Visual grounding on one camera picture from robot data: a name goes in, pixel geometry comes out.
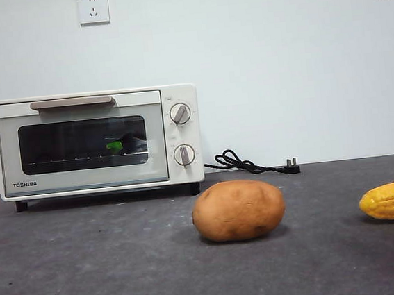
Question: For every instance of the purple eggplant with green stem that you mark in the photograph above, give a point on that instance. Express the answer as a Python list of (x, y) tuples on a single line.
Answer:
[(115, 147)]

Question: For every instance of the white oven knob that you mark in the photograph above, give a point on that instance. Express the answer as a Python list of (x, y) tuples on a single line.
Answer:
[(183, 155), (179, 113)]

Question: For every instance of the white toaster oven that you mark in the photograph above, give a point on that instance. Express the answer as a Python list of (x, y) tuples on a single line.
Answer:
[(183, 135)]

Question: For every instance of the brown potato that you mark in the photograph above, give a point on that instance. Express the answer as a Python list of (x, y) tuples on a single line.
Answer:
[(238, 209)]

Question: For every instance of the white wall socket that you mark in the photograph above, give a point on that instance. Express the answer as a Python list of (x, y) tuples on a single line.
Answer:
[(93, 9)]

